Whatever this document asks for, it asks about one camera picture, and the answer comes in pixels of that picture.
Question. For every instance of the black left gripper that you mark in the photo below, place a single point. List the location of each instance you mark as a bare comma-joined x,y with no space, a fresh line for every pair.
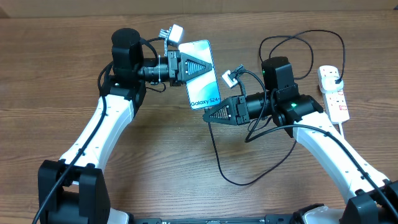
175,56

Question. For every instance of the blue Samsung Galaxy smartphone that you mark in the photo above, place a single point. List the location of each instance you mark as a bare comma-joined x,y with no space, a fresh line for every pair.
202,91

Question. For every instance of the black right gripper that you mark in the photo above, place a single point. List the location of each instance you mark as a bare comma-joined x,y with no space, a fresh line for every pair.
235,119

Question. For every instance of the white charger plug adapter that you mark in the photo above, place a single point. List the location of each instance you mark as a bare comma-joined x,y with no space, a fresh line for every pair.
330,85

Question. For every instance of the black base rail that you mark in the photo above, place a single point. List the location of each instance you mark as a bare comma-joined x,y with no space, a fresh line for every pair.
217,220

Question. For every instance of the white power extension strip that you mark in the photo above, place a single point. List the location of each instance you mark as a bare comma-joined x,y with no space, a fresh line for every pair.
335,103

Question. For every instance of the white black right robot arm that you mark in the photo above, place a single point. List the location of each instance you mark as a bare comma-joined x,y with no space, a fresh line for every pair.
370,197

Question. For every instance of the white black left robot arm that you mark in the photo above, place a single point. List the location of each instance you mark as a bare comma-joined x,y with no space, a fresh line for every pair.
73,189

